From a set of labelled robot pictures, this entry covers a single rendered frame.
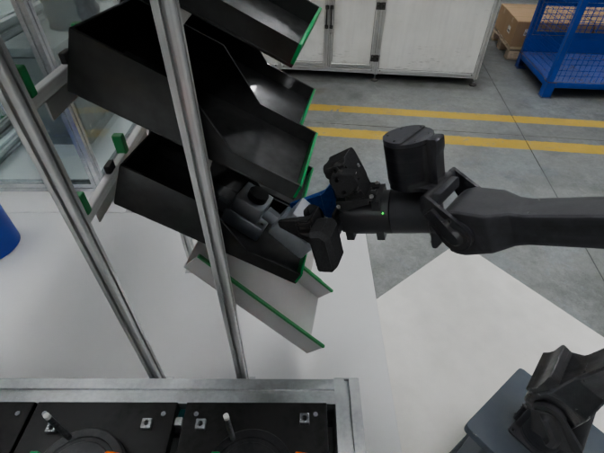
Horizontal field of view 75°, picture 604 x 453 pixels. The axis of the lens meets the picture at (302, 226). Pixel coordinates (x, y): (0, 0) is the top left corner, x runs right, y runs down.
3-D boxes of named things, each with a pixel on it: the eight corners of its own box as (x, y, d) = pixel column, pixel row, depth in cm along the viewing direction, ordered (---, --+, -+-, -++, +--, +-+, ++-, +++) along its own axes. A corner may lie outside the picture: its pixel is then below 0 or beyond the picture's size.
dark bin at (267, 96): (309, 101, 69) (329, 63, 64) (296, 138, 59) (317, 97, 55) (156, 19, 64) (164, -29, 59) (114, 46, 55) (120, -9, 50)
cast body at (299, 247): (309, 242, 62) (337, 217, 58) (300, 260, 59) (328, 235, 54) (268, 207, 61) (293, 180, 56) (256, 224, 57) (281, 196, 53)
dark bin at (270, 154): (311, 146, 58) (334, 103, 53) (294, 200, 48) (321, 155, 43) (126, 50, 53) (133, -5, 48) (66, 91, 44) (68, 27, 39)
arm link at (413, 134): (498, 219, 47) (499, 123, 41) (468, 257, 43) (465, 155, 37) (412, 205, 55) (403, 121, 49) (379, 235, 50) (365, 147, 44)
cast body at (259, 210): (267, 226, 64) (283, 196, 59) (255, 242, 61) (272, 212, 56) (222, 198, 64) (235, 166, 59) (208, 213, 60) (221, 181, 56)
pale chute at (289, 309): (317, 297, 82) (333, 289, 80) (306, 354, 73) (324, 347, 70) (211, 213, 71) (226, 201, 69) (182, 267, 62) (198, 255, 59)
